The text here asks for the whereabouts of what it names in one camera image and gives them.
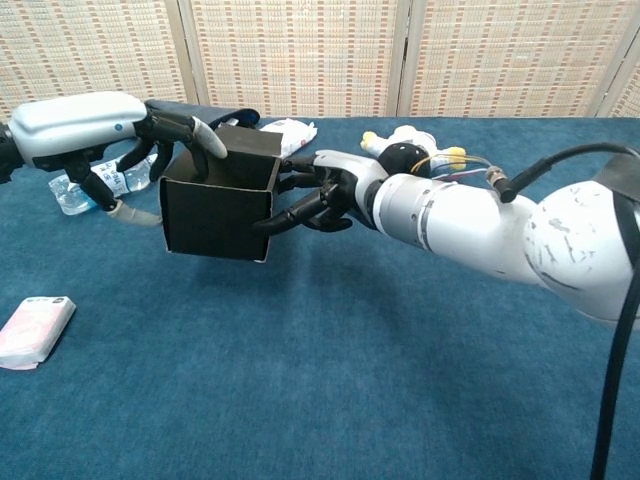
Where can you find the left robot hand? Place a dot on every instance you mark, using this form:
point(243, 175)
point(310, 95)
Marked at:
point(75, 125)

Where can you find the black cardboard box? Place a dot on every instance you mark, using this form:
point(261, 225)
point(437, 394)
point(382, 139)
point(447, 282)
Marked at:
point(215, 220)

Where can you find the woven bamboo screen panel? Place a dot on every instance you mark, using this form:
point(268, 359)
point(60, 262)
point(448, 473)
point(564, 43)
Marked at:
point(295, 55)
point(515, 55)
point(627, 100)
point(90, 45)

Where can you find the pink tissue pack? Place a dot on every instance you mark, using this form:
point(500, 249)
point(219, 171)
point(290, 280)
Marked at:
point(32, 330)

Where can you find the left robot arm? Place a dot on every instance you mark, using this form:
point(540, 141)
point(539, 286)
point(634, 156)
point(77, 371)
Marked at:
point(7, 155)

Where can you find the grey folded cloth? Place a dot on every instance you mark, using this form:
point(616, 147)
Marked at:
point(235, 117)

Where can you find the black and white plush doll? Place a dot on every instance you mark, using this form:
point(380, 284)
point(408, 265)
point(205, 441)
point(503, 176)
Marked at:
point(400, 155)

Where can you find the blue felt table cover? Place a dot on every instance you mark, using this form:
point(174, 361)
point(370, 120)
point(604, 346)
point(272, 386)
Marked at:
point(350, 375)

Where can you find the clear plastic water bottle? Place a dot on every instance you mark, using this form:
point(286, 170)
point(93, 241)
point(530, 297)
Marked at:
point(70, 197)

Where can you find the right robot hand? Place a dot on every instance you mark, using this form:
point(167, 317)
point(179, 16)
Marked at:
point(345, 175)

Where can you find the white wet wipes pack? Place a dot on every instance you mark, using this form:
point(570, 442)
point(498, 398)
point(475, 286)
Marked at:
point(297, 135)

